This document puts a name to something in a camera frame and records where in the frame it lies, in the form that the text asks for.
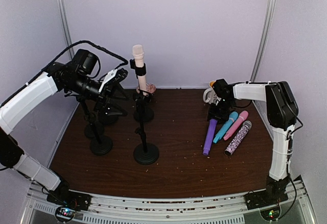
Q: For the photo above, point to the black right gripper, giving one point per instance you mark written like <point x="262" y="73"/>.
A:
<point x="212" y="112"/>

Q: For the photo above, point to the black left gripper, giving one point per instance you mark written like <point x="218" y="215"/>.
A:
<point x="103" y="106"/>

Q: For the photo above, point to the blue microphone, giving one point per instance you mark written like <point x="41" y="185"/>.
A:
<point x="223" y="130"/>

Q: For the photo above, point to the black clamp microphone stand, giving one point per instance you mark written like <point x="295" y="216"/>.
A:
<point x="107" y="119"/>

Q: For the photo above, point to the pink microphone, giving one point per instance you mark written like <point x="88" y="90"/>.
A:
<point x="241" y="118"/>

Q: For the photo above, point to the glitter purple silver microphone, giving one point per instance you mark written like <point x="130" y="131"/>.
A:
<point x="236" y="141"/>

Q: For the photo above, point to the black stand of glitter microphone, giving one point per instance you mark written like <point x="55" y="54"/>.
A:
<point x="89" y="119"/>

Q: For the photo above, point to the black stand of blue microphone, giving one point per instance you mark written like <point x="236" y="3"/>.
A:
<point x="100" y="144"/>

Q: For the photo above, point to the black stand of purple microphone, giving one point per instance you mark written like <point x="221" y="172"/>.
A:
<point x="145" y="153"/>

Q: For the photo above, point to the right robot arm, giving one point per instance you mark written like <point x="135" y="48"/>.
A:
<point x="274" y="190"/>

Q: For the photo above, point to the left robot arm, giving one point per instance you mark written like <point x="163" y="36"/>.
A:
<point x="74" y="77"/>

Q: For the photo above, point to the black stand of cream microphone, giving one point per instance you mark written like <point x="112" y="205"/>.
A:
<point x="142" y="110"/>

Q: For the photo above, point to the cream white microphone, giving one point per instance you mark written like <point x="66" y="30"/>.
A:
<point x="138" y="54"/>

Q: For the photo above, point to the white floral mug yellow inside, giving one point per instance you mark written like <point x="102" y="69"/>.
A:
<point x="209" y="95"/>

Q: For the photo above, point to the red patterned ceramic bowl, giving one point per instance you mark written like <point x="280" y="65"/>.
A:
<point x="148" y="93"/>

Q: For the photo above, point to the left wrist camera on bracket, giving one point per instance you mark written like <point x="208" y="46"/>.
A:
<point x="113" y="77"/>

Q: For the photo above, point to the aluminium left rear frame post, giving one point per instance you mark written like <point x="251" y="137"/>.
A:
<point x="64" y="22"/>

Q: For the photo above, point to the aluminium frame post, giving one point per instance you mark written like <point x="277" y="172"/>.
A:
<point x="264" y="38"/>
<point x="64" y="22"/>

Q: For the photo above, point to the aluminium right rear frame post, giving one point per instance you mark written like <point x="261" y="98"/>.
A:
<point x="264" y="38"/>

